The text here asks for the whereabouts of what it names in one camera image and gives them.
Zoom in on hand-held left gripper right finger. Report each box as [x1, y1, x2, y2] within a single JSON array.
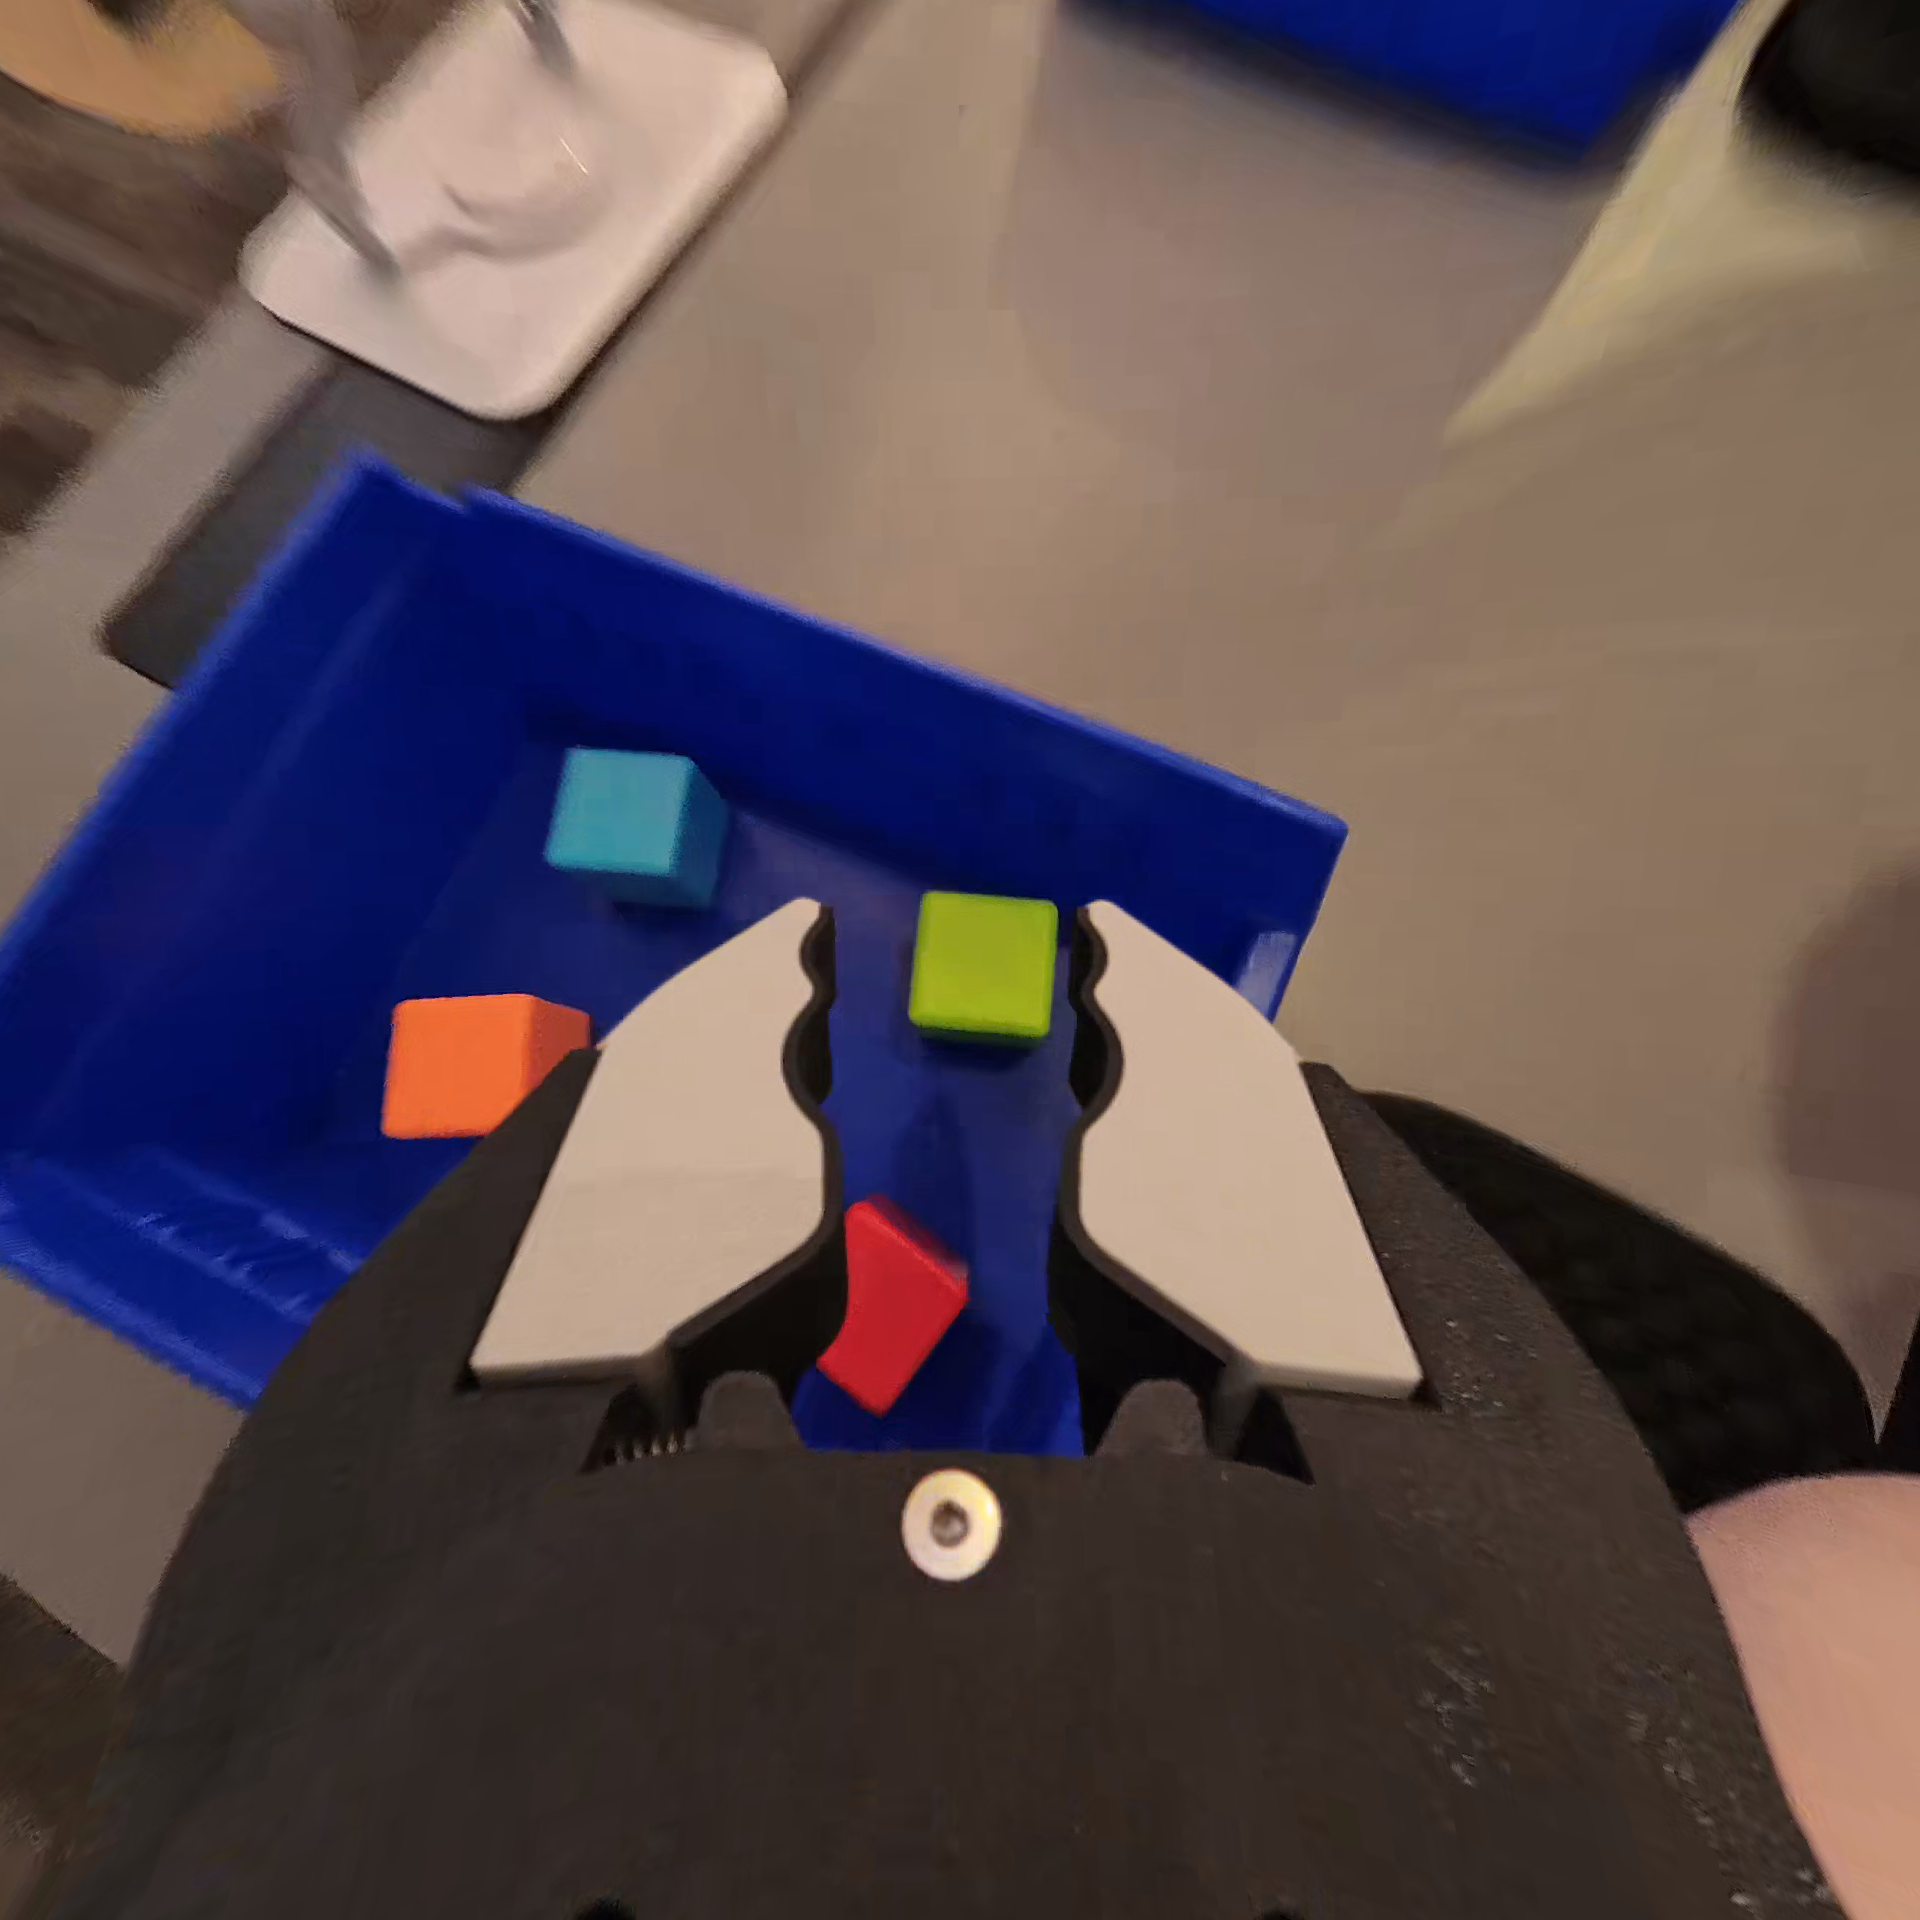
[[1060, 898, 1431, 1447]]

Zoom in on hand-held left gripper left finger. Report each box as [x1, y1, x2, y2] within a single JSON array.
[[474, 894, 846, 1433]]

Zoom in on orange magnetic cube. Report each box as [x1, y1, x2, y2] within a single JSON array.
[[381, 995, 596, 1147]]

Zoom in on red magnetic cube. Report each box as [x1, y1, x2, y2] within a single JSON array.
[[809, 1202, 978, 1417]]

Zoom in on green magnetic cube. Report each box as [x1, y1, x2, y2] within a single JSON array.
[[908, 890, 1065, 1052]]

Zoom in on teal magnetic cube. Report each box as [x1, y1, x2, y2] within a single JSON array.
[[547, 750, 736, 913]]

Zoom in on blue plastic bin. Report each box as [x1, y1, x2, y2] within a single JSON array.
[[1107, 0, 1746, 158], [0, 449, 1352, 1462]]

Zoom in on black textured mat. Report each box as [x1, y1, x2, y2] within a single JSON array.
[[1366, 1091, 1888, 1516], [1757, 0, 1920, 167]]

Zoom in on person's maroon clothing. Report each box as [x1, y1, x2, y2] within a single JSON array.
[[1678, 1462, 1920, 1920]]

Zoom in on white sign stand base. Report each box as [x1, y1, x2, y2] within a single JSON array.
[[236, 0, 793, 424]]

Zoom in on wooden instruction sign board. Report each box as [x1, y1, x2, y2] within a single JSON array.
[[69, 0, 309, 141]]

